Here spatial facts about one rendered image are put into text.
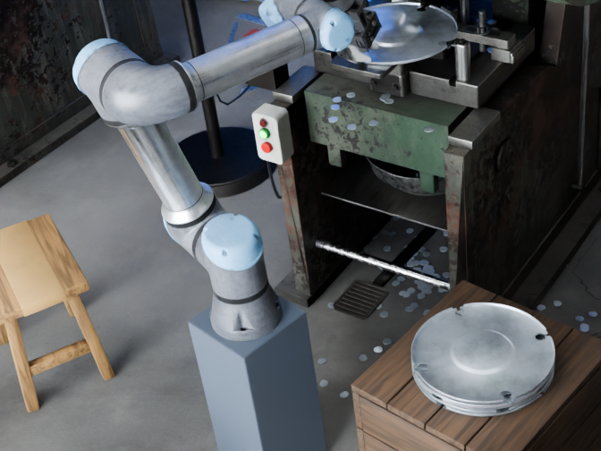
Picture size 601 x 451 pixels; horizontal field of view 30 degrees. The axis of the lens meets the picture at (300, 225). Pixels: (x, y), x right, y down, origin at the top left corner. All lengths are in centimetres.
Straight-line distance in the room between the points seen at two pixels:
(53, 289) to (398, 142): 90
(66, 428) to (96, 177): 111
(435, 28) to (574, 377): 86
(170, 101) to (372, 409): 78
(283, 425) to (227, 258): 46
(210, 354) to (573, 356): 75
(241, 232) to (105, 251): 122
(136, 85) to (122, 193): 166
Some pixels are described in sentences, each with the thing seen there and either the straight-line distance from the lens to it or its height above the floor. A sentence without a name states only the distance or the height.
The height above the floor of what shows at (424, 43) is 78.
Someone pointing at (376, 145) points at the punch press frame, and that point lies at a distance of 267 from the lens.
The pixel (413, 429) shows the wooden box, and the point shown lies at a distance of 229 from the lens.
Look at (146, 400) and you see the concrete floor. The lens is 290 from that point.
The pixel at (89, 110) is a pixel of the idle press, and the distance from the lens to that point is 406.
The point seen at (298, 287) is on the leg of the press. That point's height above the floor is 4.
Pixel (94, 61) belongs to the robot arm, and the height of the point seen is 107.
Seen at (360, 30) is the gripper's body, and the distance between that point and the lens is 238.
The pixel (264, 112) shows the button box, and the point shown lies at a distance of 269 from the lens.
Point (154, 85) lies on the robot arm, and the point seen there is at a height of 106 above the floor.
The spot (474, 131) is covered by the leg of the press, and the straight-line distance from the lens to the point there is 252.
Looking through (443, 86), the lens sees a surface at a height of 69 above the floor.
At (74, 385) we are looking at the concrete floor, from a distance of 300.
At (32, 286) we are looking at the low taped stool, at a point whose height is 33.
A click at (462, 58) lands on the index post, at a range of 255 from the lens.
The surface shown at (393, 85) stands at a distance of 262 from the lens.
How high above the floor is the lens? 201
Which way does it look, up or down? 37 degrees down
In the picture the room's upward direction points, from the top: 8 degrees counter-clockwise
